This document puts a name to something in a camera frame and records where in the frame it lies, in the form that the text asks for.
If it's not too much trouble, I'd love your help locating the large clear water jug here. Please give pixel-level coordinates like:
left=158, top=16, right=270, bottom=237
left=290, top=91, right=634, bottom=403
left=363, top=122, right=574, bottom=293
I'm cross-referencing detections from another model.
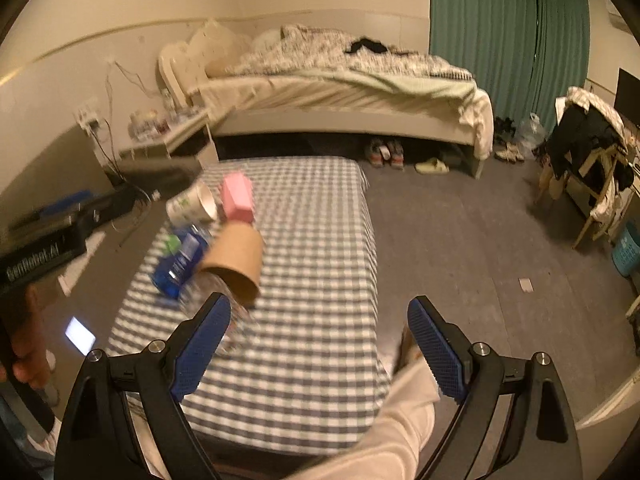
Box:
left=514, top=113, right=547, bottom=150

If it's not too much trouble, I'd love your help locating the clear cartoon drinking glass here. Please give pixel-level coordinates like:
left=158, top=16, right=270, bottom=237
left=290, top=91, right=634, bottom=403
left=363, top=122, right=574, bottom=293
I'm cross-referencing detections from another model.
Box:
left=179, top=271, right=253, bottom=359

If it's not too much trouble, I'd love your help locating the patterned duvet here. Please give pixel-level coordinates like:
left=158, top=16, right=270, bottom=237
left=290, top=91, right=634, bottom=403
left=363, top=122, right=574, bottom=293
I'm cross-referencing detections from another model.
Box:
left=228, top=24, right=473, bottom=81

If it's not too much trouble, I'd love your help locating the blue plastic basket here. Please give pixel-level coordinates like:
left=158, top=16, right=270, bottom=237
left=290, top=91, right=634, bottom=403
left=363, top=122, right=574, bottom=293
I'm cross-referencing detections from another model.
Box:
left=612, top=221, right=640, bottom=278

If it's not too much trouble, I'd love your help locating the black television screen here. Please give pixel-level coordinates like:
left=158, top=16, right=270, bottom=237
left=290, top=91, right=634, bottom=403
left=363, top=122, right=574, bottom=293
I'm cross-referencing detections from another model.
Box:
left=614, top=68, right=640, bottom=127

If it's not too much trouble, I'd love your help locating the white paper scrap on floor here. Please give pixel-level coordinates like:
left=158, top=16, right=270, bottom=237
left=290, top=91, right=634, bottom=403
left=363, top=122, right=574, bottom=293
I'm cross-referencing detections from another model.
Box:
left=518, top=278, right=534, bottom=292

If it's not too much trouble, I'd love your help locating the green curtain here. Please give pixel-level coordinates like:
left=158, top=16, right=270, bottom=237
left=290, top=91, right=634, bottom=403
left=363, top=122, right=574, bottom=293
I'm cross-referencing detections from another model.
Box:
left=430, top=0, right=590, bottom=130

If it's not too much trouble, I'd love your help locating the black charging cable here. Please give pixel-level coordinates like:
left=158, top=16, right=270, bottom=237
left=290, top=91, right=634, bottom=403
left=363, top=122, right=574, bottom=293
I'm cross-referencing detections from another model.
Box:
left=86, top=58, right=162, bottom=248

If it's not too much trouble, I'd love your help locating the white bedside table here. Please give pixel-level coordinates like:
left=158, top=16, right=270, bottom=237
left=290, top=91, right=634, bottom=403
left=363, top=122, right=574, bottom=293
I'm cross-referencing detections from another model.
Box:
left=119, top=110, right=219, bottom=165

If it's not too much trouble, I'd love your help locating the dark grey sofa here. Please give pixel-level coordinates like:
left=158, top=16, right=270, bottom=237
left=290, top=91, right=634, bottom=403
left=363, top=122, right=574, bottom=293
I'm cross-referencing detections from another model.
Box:
left=1, top=128, right=202, bottom=408

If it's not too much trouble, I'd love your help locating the pink hexagonal box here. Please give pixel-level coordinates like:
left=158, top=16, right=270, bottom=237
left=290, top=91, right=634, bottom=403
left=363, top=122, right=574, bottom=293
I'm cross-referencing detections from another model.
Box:
left=220, top=171, right=255, bottom=223

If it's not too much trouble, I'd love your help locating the green slipper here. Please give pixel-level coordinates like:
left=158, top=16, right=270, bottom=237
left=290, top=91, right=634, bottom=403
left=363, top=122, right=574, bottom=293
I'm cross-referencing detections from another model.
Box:
left=414, top=157, right=450, bottom=174

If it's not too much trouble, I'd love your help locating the wooden chair with clothes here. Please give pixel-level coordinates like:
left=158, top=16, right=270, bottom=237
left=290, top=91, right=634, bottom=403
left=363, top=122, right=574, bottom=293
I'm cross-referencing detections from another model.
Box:
left=537, top=86, right=638, bottom=248

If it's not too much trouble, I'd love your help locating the white wall power strip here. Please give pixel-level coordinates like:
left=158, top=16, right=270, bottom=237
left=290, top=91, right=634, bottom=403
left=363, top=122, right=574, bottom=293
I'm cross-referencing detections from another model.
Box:
left=75, top=98, right=103, bottom=136

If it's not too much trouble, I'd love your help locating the blue plastic bottle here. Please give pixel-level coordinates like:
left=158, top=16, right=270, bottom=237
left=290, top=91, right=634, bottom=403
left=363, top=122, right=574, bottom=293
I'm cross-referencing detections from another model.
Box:
left=152, top=224, right=209, bottom=299

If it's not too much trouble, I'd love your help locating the brown paper cup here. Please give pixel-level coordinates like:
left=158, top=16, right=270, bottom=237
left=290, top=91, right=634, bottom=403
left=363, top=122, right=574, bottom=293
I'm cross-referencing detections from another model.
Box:
left=198, top=221, right=264, bottom=308

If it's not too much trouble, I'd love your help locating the person's left hand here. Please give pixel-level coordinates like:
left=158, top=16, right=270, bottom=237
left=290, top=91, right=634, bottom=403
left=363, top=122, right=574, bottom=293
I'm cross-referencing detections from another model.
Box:
left=1, top=284, right=51, bottom=390

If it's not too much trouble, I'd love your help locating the glowing smartphone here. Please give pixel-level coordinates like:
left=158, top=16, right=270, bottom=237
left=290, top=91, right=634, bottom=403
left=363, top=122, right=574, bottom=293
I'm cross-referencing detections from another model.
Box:
left=65, top=316, right=96, bottom=356

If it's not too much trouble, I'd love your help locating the person's white trouser leg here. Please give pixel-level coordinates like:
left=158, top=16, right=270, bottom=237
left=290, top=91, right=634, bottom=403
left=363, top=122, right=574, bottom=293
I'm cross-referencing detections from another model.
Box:
left=291, top=358, right=440, bottom=480

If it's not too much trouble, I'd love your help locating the white green-print paper cup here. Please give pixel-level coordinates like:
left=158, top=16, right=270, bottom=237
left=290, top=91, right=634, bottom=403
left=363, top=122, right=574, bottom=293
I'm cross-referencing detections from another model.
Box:
left=166, top=181, right=218, bottom=228

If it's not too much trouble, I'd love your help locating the bed with cream sheets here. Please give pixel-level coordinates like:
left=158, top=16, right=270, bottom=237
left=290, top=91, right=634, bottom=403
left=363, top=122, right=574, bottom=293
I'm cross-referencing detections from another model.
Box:
left=157, top=21, right=494, bottom=176

